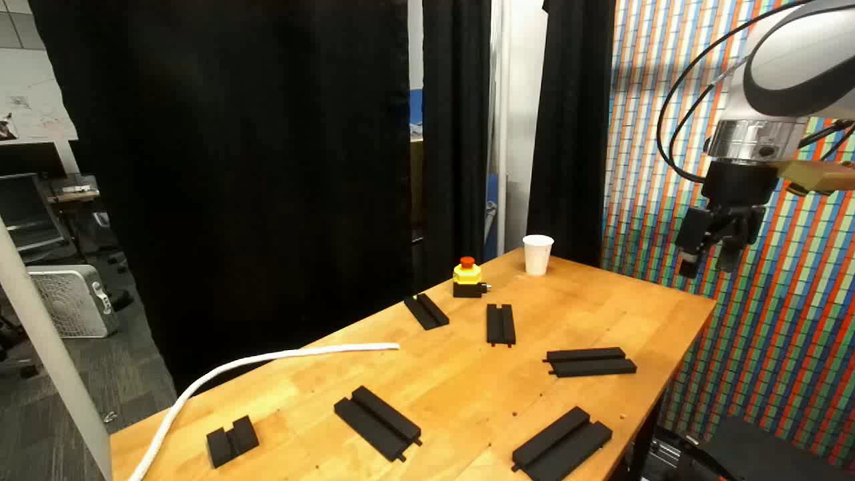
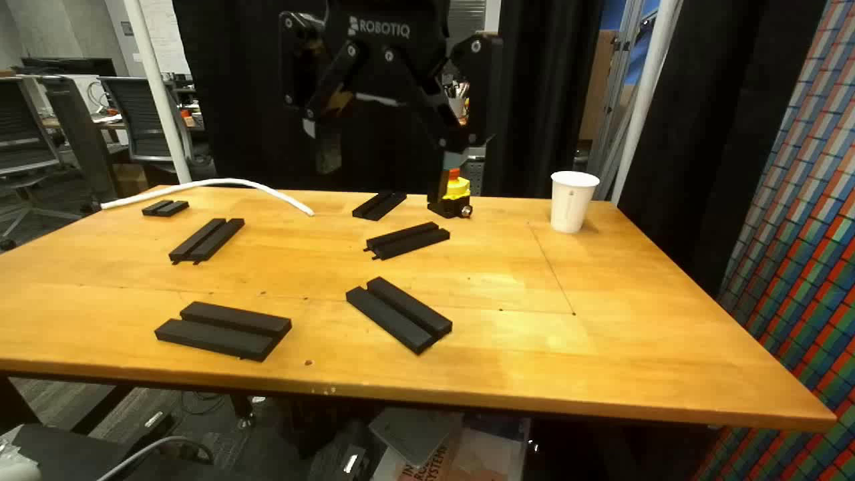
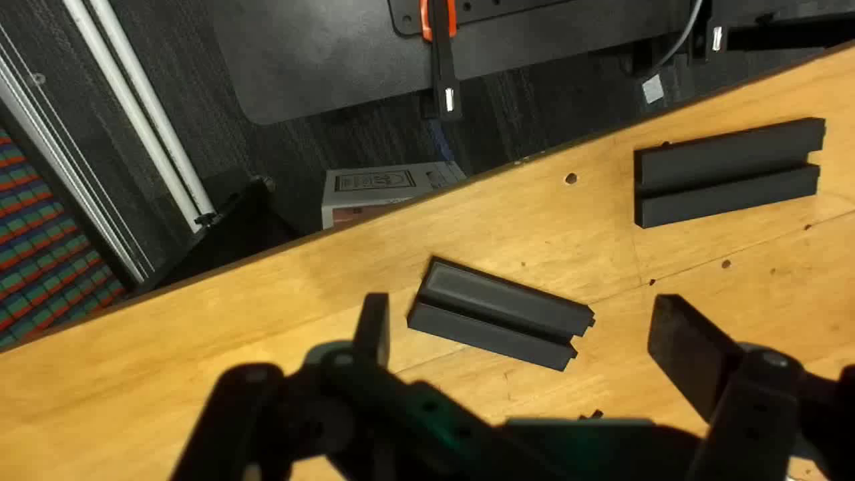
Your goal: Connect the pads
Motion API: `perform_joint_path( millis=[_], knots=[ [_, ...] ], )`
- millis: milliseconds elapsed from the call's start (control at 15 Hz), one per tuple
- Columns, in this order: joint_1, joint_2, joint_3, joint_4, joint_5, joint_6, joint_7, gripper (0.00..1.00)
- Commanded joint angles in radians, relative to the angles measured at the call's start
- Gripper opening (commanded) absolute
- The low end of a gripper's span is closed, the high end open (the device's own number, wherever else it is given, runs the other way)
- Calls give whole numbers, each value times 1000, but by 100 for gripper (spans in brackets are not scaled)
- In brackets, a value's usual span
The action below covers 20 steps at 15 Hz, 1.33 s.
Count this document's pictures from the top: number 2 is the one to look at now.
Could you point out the narrow black curtain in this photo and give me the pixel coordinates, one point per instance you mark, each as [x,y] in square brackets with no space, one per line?
[712,136]
[536,109]

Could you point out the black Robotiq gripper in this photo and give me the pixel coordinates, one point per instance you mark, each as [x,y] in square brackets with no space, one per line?
[383,56]

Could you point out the printed cardboard box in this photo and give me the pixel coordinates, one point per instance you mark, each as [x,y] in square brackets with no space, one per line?
[445,451]

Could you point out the white plastic tube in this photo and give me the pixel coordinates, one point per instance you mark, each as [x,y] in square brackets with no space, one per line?
[214,182]

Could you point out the white frame post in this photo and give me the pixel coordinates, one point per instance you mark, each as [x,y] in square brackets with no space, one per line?
[158,90]

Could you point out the wide black curtain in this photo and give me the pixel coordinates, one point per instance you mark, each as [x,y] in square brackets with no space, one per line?
[240,90]

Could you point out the small black block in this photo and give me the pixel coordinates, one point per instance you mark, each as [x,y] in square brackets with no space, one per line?
[407,241]

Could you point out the short black track pad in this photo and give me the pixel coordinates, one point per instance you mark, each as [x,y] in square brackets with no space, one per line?
[164,206]

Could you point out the white paper cup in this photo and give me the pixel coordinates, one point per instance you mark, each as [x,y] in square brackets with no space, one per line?
[569,204]

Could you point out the colourful checkered backdrop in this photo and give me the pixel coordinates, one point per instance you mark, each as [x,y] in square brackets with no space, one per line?
[801,269]

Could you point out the yellow emergency stop button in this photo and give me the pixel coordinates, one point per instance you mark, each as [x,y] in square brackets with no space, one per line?
[455,189]

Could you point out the white vertical pole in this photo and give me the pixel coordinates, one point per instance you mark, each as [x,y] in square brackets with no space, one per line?
[646,90]

